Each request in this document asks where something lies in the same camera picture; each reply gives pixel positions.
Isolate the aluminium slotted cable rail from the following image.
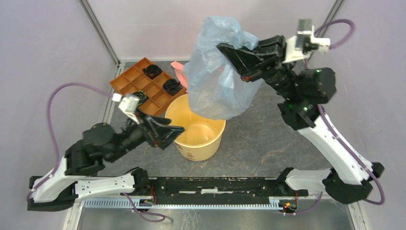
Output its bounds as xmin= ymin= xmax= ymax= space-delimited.
xmin=84 ymin=198 xmax=287 ymax=211

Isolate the pink cloth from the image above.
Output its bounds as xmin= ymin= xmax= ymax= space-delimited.
xmin=170 ymin=61 xmax=188 ymax=93

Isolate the orange compartment tray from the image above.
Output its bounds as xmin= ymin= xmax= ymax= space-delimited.
xmin=110 ymin=57 xmax=186 ymax=116

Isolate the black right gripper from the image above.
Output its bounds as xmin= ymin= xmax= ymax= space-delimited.
xmin=218 ymin=34 xmax=299 ymax=100

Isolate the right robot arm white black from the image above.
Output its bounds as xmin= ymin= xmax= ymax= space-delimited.
xmin=216 ymin=35 xmax=384 ymax=204

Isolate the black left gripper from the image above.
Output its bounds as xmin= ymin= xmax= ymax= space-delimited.
xmin=109 ymin=106 xmax=187 ymax=163

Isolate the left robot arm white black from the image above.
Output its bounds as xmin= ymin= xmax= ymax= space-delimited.
xmin=27 ymin=113 xmax=185 ymax=212

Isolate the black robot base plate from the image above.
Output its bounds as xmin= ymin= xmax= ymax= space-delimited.
xmin=130 ymin=177 xmax=308 ymax=205

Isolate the black bag roll right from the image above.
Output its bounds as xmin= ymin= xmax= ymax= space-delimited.
xmin=162 ymin=79 xmax=183 ymax=96

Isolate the black bag roll top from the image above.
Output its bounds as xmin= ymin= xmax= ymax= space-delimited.
xmin=143 ymin=64 xmax=162 ymax=80

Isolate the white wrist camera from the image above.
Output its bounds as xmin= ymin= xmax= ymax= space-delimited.
xmin=112 ymin=93 xmax=140 ymax=125
xmin=282 ymin=19 xmax=331 ymax=64

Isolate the yellow trash bin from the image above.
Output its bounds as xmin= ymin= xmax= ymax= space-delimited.
xmin=165 ymin=94 xmax=226 ymax=161

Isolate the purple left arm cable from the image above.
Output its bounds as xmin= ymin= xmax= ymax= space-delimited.
xmin=25 ymin=82 xmax=115 ymax=204

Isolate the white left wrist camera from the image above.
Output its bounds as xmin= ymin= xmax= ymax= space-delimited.
xmin=112 ymin=93 xmax=140 ymax=125

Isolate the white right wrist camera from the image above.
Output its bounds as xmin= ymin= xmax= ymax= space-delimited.
xmin=282 ymin=19 xmax=331 ymax=64

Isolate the black green bag roll left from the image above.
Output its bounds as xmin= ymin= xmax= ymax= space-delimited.
xmin=132 ymin=91 xmax=149 ymax=106

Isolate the light blue plastic trash bag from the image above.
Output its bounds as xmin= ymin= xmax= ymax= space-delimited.
xmin=183 ymin=16 xmax=264 ymax=120

